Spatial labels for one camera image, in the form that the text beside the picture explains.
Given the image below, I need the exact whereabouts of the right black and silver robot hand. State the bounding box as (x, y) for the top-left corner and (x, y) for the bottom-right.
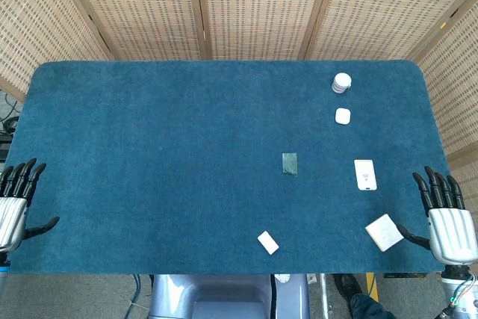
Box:
(396, 165), (478, 266)

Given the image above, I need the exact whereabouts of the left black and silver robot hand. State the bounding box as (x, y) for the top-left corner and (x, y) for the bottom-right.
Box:
(0, 158), (60, 255)

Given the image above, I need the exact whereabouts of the dark green object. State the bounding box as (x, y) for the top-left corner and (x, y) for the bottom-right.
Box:
(282, 152), (299, 179)

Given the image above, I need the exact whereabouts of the white square box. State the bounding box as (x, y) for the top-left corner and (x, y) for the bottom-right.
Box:
(364, 213), (406, 253)

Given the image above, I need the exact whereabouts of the black equipment box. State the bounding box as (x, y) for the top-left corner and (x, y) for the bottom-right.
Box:
(0, 134), (14, 160)

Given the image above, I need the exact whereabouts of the yellow strip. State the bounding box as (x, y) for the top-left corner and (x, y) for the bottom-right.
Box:
(365, 272), (376, 302)

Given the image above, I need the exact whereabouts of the white flat wifi device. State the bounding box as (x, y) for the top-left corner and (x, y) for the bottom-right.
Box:
(353, 159), (378, 191)

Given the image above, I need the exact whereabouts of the blue jeans leg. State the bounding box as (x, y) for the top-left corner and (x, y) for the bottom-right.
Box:
(350, 293), (397, 319)

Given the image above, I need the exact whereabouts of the black shoe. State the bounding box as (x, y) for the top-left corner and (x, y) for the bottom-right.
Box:
(333, 273), (362, 300)

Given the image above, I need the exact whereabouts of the white pole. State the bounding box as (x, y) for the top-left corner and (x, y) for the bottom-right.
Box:
(318, 273), (334, 319)

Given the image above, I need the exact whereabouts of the white earbuds case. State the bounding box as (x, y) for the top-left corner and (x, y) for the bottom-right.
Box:
(335, 108), (352, 126)

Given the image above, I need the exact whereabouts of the blue felt table cover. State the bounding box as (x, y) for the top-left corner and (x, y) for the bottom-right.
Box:
(6, 59), (451, 276)

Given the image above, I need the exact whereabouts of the small white rectangular box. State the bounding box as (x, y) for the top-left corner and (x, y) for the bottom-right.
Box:
(257, 230), (280, 256)

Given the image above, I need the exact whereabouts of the white round jar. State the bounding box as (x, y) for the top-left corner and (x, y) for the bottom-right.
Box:
(331, 72), (353, 95)

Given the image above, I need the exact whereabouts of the silver-blue robot torso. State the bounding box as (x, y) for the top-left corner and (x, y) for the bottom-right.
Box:
(148, 273), (311, 319)

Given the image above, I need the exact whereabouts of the woven bamboo folding screen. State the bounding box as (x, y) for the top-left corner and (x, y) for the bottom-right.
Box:
(0, 0), (478, 223)

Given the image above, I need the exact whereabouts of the black cables bundle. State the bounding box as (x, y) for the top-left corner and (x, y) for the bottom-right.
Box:
(0, 90), (20, 134)

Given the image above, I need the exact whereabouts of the blue cable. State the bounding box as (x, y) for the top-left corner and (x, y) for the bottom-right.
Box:
(125, 273), (143, 319)

